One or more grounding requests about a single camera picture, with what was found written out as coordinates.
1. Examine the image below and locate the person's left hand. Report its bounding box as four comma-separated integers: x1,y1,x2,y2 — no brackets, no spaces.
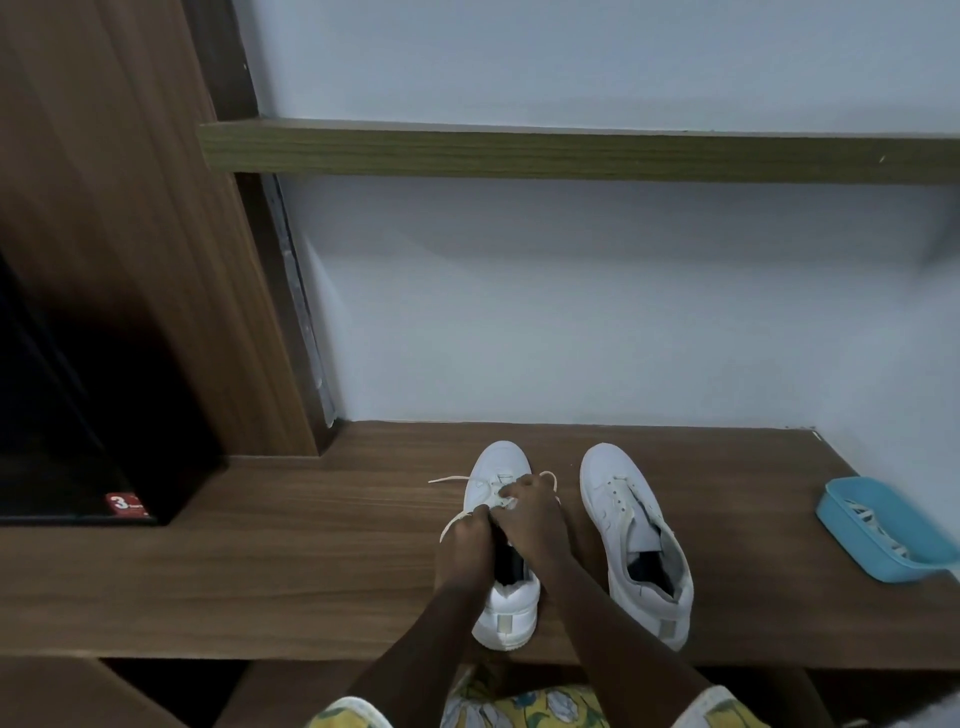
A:
433,506,498,595

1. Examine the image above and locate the person's right hand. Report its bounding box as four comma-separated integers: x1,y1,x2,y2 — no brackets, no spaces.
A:
491,473,574,574

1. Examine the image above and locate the cream shoelace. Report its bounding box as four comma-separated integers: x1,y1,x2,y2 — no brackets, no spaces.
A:
427,470,563,544
599,473,648,528

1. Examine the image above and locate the white sneaker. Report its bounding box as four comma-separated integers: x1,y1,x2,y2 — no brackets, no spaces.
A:
578,442,695,652
463,440,543,652

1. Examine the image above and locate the person's left forearm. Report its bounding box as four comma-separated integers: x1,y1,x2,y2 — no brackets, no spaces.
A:
341,581,483,715

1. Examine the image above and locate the person's right forearm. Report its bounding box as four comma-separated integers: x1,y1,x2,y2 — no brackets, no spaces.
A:
539,556,715,708

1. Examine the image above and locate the blue plastic basket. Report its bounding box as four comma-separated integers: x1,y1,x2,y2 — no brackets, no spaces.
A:
815,476,960,585

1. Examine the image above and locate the wooden wall shelf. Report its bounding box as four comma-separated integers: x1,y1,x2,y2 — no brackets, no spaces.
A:
196,118,960,187

